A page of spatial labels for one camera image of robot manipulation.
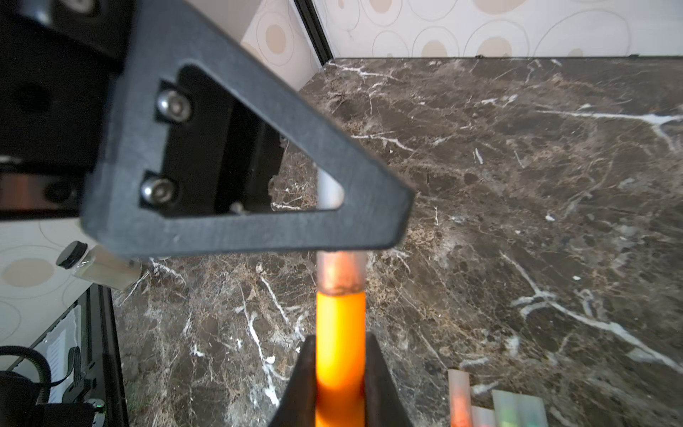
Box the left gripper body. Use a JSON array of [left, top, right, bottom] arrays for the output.
[[1, 1, 140, 221]]

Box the orange highlighter pen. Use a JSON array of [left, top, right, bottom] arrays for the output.
[[448, 369, 472, 427], [314, 169, 369, 427]]

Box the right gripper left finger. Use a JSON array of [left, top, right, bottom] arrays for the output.
[[269, 334, 317, 427]]

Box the small bottle black cap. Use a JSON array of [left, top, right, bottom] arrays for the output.
[[54, 239, 144, 292]]

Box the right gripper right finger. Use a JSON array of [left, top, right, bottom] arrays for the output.
[[364, 333, 413, 427]]

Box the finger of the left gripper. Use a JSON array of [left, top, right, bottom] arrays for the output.
[[81, 1, 414, 257]]

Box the yellow highlighter pen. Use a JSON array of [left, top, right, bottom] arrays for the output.
[[492, 390, 521, 427]]

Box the green highlighter pen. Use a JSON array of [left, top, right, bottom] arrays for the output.
[[517, 394, 549, 427]]

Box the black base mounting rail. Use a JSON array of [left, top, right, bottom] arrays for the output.
[[78, 285, 129, 426]]

